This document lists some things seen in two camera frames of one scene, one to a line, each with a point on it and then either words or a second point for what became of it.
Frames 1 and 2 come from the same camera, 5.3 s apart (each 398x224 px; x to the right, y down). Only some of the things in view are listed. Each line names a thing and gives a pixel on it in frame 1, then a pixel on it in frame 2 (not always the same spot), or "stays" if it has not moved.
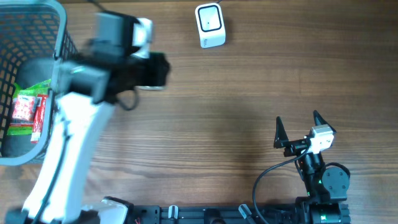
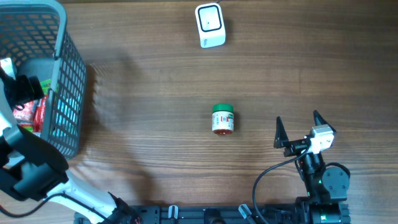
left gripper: [152, 68] → [26, 93]
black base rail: [306, 211] stays
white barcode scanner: [211, 26] stays
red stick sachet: [38, 118] stays
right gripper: [282, 140] stays
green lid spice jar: [150, 88] → [222, 119]
